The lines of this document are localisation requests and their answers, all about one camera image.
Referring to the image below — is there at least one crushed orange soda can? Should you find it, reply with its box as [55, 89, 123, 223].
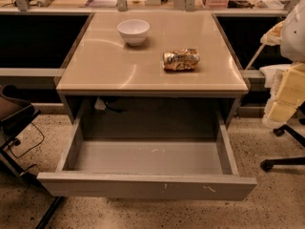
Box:
[162, 49, 200, 72]

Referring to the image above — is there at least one beige top drawer cabinet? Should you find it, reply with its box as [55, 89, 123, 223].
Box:
[56, 10, 249, 119]

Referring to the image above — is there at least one open grey top drawer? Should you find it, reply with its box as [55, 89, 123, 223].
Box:
[38, 98, 256, 200]

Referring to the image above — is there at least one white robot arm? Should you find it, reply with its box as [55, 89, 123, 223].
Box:
[260, 0, 305, 129]

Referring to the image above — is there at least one black office chair base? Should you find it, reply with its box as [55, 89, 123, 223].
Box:
[259, 117, 305, 173]

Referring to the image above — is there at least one black chair at left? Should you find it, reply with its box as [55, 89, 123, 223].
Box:
[0, 84, 65, 229]

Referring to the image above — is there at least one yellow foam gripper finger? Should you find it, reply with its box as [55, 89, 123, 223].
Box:
[262, 63, 305, 129]
[260, 21, 284, 46]

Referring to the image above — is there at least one black floor cable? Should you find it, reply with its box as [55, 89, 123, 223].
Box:
[6, 121, 46, 177]

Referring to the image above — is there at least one white ceramic bowl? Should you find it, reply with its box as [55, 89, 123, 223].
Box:
[117, 19, 150, 46]

